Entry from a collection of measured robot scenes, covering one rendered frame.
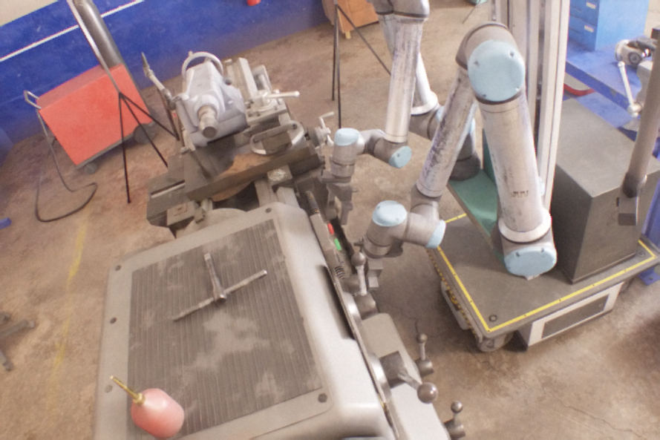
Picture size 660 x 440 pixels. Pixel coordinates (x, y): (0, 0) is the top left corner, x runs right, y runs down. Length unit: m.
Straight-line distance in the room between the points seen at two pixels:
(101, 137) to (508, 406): 3.99
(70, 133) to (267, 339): 3.94
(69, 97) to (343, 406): 4.06
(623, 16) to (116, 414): 2.61
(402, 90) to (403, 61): 0.10
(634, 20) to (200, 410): 2.57
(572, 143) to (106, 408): 1.75
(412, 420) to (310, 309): 0.53
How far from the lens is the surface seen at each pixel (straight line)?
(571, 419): 2.16
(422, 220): 1.35
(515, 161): 1.15
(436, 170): 1.34
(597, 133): 2.01
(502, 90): 1.01
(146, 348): 0.92
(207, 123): 1.96
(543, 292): 2.05
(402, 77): 1.56
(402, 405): 1.26
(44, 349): 3.36
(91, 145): 4.65
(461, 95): 1.20
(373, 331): 1.37
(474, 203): 1.82
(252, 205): 2.08
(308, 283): 0.87
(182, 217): 1.95
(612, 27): 2.64
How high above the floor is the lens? 1.98
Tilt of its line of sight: 42 degrees down
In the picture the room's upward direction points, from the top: 17 degrees counter-clockwise
